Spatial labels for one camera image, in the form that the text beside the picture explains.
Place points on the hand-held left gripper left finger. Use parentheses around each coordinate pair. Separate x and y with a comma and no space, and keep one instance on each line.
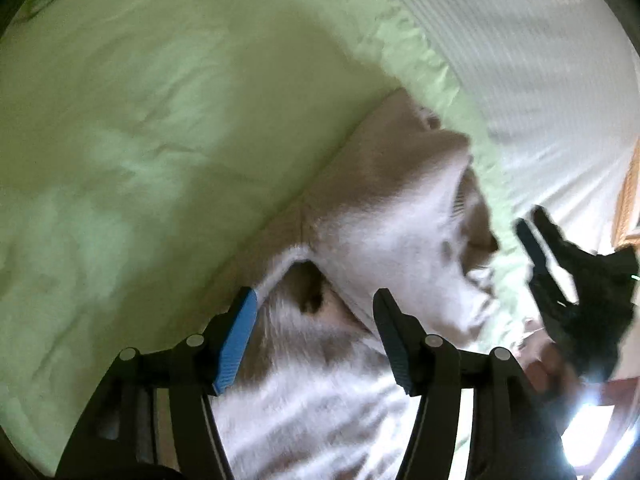
(235,345)

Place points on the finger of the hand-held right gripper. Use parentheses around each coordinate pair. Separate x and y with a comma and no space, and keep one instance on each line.
(532,250)
(555,240)

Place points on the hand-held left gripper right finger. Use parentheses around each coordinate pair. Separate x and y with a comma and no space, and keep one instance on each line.
(395,342)

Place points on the beige small garment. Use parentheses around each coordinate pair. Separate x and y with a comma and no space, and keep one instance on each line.
(380,210)

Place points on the person's right hand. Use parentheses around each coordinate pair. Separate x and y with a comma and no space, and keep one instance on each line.
(547,367)

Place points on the white striped bed cover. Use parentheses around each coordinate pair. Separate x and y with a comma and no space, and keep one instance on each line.
(525,60)

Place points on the light green bed sheet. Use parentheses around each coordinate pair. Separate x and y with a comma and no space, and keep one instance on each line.
(150,135)

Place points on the wooden bed frame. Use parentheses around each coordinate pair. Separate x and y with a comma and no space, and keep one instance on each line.
(631,200)

